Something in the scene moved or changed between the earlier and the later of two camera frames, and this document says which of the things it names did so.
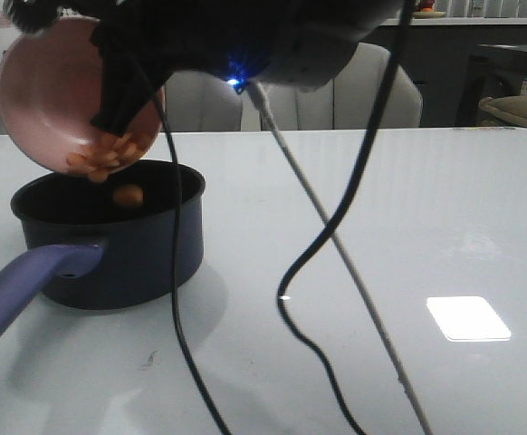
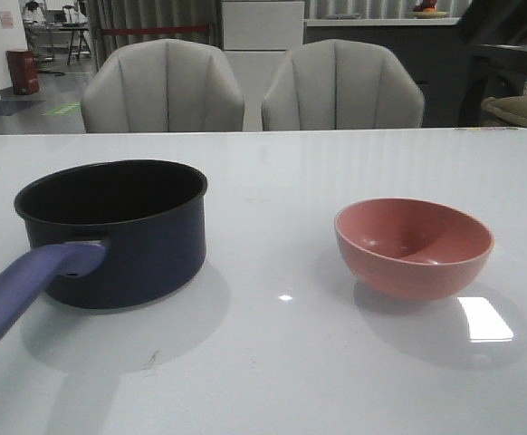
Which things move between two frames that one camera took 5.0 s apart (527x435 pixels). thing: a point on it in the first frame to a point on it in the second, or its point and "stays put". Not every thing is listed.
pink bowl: (49, 81) to (410, 249)
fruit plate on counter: (425, 10) stays put
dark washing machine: (503, 71) stays put
